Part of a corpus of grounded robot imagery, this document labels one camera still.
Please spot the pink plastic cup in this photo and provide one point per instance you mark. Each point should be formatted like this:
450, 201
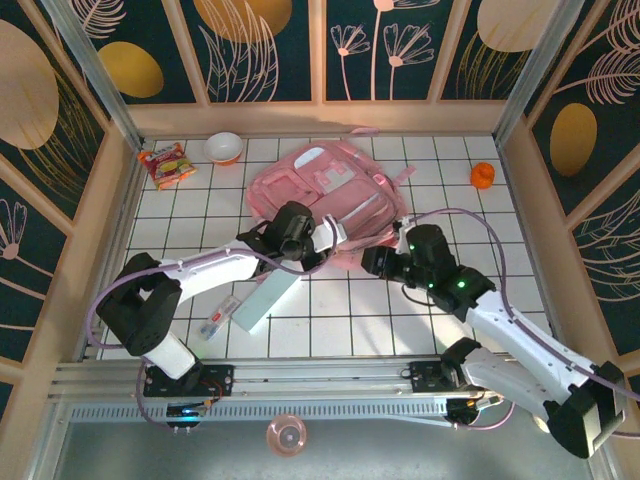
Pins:
286, 435

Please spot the wall panel with flower print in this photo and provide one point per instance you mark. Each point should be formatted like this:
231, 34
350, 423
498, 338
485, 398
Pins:
380, 50

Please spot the wall panel with leaf print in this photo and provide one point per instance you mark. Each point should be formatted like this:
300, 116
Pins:
250, 50

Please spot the wall panel with yellow oval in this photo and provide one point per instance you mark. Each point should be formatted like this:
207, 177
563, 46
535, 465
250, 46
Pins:
150, 30

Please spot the small controller board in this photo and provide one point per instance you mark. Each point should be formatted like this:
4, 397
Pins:
470, 410
185, 412

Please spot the pink school backpack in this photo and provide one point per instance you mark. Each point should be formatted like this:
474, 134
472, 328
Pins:
340, 200

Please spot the red snack packet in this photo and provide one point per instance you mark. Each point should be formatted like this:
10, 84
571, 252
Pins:
167, 165

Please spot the clear pack of school supplies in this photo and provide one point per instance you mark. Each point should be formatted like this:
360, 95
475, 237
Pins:
222, 317

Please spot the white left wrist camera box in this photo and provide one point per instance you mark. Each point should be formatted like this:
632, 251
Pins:
337, 232

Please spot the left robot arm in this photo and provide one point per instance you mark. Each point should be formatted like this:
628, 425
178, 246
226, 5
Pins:
210, 270

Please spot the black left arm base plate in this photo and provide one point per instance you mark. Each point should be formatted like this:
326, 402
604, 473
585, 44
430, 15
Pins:
220, 380

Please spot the light blue pencil case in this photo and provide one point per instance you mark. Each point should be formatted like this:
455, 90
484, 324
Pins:
260, 305

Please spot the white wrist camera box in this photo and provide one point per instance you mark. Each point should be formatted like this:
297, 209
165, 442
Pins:
337, 232
401, 235

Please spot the orange squishy toy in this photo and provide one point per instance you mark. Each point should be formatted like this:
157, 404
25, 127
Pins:
483, 175

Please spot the aluminium frame post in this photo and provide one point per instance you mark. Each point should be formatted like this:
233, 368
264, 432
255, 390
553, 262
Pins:
535, 75
97, 75

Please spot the aluminium mounting rail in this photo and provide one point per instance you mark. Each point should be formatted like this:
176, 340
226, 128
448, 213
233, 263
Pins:
325, 375

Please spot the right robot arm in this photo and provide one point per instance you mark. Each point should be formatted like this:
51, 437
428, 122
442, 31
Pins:
530, 330

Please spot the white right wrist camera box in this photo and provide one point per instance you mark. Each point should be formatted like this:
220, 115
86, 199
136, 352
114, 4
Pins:
401, 235

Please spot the wall panel with beige oval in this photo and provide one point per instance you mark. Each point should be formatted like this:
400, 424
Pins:
490, 50

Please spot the white and orange bowl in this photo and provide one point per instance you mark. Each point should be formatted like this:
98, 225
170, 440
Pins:
223, 146

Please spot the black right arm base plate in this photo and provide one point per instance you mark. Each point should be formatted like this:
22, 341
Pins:
425, 377

